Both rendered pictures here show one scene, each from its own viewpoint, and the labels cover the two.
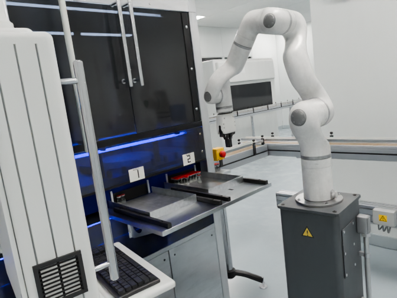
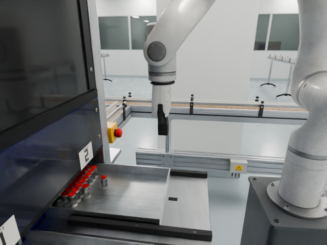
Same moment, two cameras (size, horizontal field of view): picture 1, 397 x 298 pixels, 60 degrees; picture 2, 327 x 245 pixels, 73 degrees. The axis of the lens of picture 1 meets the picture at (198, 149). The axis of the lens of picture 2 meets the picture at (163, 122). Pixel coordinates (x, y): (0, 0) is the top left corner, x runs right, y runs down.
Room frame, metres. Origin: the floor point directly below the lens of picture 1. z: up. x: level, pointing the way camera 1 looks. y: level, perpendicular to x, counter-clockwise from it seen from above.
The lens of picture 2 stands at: (1.20, 0.27, 1.37)
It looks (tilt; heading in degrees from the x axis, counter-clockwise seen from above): 20 degrees down; 321
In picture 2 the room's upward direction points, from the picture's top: straight up
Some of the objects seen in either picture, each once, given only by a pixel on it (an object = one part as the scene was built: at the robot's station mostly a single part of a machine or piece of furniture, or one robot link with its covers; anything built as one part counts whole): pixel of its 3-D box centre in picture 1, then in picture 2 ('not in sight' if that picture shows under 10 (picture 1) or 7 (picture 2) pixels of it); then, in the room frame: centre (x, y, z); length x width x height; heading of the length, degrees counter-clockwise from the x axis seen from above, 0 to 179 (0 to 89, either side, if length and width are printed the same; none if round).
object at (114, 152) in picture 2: (215, 172); (102, 155); (2.08, -0.09, 0.87); 0.14 x 0.13 x 0.02; 43
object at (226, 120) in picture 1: (225, 122); (162, 96); (1.72, -0.15, 1.21); 0.10 x 0.08 x 0.11; 133
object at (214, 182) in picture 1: (202, 182); (116, 189); (1.78, 0.00, 0.90); 0.34 x 0.26 x 0.04; 43
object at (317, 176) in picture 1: (317, 178); (302, 175); (1.39, -0.48, 0.95); 0.19 x 0.19 x 0.18
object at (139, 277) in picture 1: (114, 265); not in sight; (1.11, 0.34, 0.82); 0.40 x 0.14 x 0.02; 35
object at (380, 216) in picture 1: (384, 217); (238, 166); (1.96, -1.06, 0.50); 0.12 x 0.05 x 0.09; 43
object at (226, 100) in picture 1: (221, 93); (161, 47); (1.72, -0.15, 1.35); 0.09 x 0.08 x 0.13; 135
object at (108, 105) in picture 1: (79, 74); not in sight; (1.50, 0.46, 1.51); 0.47 x 0.01 x 0.59; 133
